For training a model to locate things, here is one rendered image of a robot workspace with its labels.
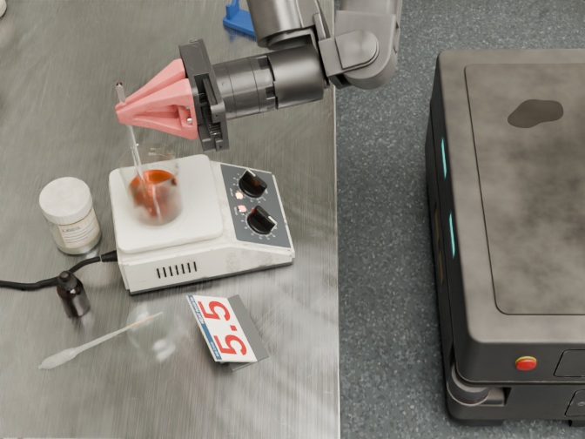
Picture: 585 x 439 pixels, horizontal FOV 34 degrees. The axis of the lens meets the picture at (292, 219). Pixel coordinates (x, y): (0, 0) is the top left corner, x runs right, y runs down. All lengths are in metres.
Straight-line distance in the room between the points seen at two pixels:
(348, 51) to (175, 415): 0.43
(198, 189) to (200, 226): 0.05
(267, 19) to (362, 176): 1.26
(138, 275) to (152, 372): 0.11
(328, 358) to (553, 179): 0.80
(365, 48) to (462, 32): 1.65
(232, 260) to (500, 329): 0.60
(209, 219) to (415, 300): 0.99
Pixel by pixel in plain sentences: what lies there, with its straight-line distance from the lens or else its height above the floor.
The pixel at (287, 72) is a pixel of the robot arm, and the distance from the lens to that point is 0.93.
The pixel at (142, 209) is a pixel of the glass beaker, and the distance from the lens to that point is 1.03.
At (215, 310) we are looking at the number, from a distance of 1.07.
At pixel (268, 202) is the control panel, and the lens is 1.13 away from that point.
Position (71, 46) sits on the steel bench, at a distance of 1.42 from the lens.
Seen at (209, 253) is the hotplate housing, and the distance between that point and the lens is 1.07.
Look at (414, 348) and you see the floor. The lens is 1.93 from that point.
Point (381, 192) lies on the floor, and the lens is 2.15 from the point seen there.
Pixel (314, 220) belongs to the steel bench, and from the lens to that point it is 1.16.
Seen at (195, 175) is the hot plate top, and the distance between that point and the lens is 1.10.
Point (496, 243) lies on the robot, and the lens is 1.64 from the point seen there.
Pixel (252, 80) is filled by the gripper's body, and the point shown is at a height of 1.03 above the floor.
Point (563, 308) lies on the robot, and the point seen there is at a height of 0.37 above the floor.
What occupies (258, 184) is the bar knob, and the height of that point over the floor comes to 0.81.
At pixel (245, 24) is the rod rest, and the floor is 0.76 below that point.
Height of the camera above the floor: 1.68
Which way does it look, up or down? 53 degrees down
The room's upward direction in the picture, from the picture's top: 2 degrees counter-clockwise
